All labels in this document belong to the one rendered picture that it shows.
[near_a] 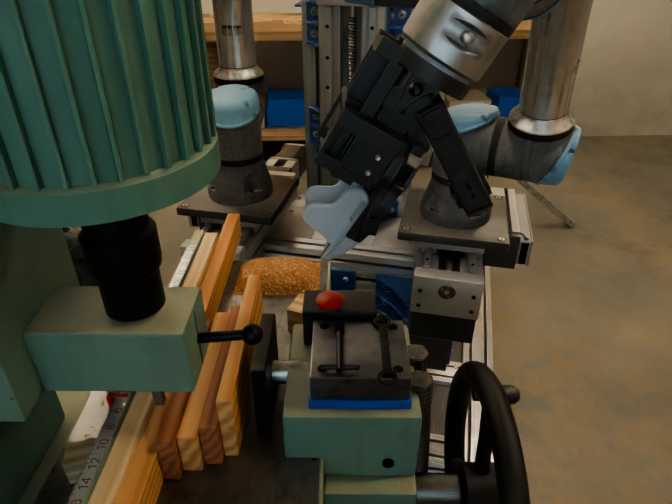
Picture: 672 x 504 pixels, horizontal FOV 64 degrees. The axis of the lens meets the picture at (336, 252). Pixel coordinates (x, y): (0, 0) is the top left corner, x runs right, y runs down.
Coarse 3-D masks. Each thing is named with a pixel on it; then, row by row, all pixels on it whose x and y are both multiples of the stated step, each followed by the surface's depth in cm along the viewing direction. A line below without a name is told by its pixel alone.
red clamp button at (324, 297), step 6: (324, 294) 57; (330, 294) 57; (336, 294) 57; (318, 300) 56; (324, 300) 56; (330, 300) 56; (336, 300) 56; (342, 300) 56; (318, 306) 56; (324, 306) 55; (330, 306) 55; (336, 306) 55
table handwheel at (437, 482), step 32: (480, 384) 56; (448, 416) 72; (512, 416) 52; (448, 448) 73; (480, 448) 58; (512, 448) 50; (416, 480) 60; (448, 480) 60; (480, 480) 59; (512, 480) 48
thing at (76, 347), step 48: (96, 288) 50; (192, 288) 50; (48, 336) 45; (96, 336) 45; (144, 336) 45; (192, 336) 47; (48, 384) 48; (96, 384) 48; (144, 384) 48; (192, 384) 48
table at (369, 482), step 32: (224, 288) 79; (320, 288) 79; (288, 352) 67; (256, 448) 55; (192, 480) 52; (224, 480) 52; (256, 480) 52; (288, 480) 52; (320, 480) 52; (352, 480) 55; (384, 480) 55
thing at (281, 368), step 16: (272, 320) 58; (272, 336) 57; (256, 352) 54; (272, 352) 57; (256, 368) 52; (272, 368) 56; (288, 368) 56; (304, 368) 56; (256, 384) 52; (272, 384) 57; (256, 400) 53; (272, 400) 57; (256, 416) 55; (272, 416) 57
